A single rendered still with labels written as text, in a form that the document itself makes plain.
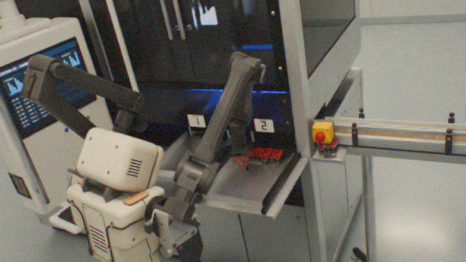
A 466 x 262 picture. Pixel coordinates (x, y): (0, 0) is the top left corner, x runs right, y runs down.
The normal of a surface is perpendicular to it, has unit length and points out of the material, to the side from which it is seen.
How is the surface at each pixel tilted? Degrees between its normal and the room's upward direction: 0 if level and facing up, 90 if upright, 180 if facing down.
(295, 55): 90
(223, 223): 90
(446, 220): 0
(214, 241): 90
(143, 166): 90
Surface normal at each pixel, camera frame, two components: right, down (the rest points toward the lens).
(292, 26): -0.43, 0.49
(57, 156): 0.80, 0.15
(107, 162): -0.58, -0.25
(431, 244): -0.17, -0.87
